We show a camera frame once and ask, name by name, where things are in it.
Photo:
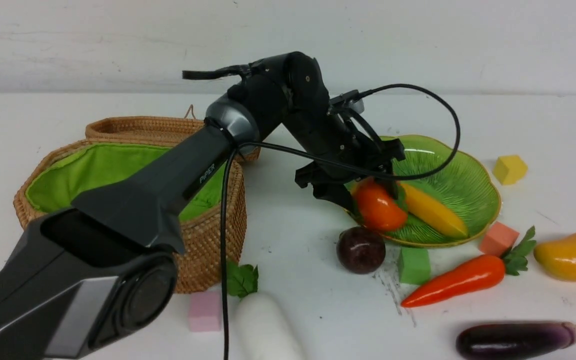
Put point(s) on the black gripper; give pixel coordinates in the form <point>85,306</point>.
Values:
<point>327,131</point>

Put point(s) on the orange persimmon with green top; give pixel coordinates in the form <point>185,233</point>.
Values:
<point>377,209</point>

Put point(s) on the dark purple mangosteen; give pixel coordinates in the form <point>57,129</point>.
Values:
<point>361,250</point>

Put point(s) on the yellow banana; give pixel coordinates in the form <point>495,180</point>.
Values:
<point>434,213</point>

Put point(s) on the orange plastic carrot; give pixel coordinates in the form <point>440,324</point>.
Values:
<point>479,273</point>

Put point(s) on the white radish with leaves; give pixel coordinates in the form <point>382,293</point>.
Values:
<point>261,325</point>

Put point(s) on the dark purple eggplant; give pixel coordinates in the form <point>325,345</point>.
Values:
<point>515,340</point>

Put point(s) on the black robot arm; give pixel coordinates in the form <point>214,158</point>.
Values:
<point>86,276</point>

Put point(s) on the green foam cube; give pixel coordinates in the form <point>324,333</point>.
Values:
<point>414,266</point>

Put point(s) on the green ribbed glass plate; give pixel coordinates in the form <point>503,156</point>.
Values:
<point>464,186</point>

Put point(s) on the salmon foam cube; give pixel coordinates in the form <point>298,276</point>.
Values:
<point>498,239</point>

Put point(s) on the yellow foam cube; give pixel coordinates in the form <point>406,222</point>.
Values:
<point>509,169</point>

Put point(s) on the pink foam cube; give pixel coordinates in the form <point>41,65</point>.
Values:
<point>205,312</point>

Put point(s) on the woven wicker basket lid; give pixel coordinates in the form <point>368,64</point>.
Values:
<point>151,130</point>

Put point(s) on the woven wicker basket green lining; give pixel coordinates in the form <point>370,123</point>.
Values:
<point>87,164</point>

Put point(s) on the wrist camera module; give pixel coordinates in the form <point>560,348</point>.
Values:
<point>347,100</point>

